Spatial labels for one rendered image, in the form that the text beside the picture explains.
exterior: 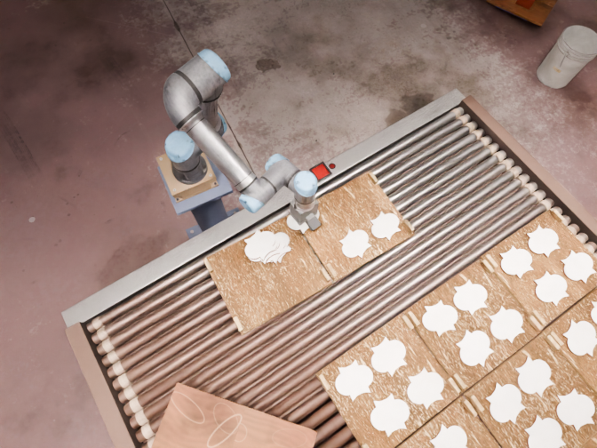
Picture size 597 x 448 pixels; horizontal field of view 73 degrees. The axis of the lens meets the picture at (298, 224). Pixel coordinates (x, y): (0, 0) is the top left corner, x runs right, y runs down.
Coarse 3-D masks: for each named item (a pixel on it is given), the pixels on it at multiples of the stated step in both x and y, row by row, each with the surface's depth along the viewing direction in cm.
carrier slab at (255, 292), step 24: (240, 240) 168; (216, 264) 164; (240, 264) 164; (264, 264) 165; (288, 264) 165; (312, 264) 165; (240, 288) 161; (264, 288) 161; (288, 288) 161; (312, 288) 161; (240, 312) 157; (264, 312) 157
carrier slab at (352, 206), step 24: (336, 192) 178; (360, 192) 178; (384, 192) 179; (336, 216) 174; (360, 216) 174; (312, 240) 169; (336, 240) 169; (384, 240) 170; (336, 264) 165; (360, 264) 166
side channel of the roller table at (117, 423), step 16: (80, 336) 151; (80, 352) 149; (96, 352) 152; (96, 368) 147; (96, 384) 145; (112, 384) 149; (96, 400) 143; (112, 400) 143; (112, 416) 141; (128, 416) 146; (112, 432) 139; (128, 432) 139
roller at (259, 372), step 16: (528, 192) 182; (496, 208) 179; (480, 224) 176; (448, 240) 172; (432, 256) 169; (400, 272) 167; (384, 288) 164; (352, 304) 161; (368, 304) 163; (336, 320) 158; (304, 336) 156; (320, 336) 157; (288, 352) 153; (256, 368) 152; (272, 368) 152; (240, 384) 149
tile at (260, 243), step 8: (256, 232) 162; (264, 232) 162; (248, 240) 161; (256, 240) 161; (264, 240) 161; (272, 240) 161; (248, 248) 160; (256, 248) 160; (264, 248) 160; (272, 248) 160; (248, 256) 158; (256, 256) 159; (264, 256) 159
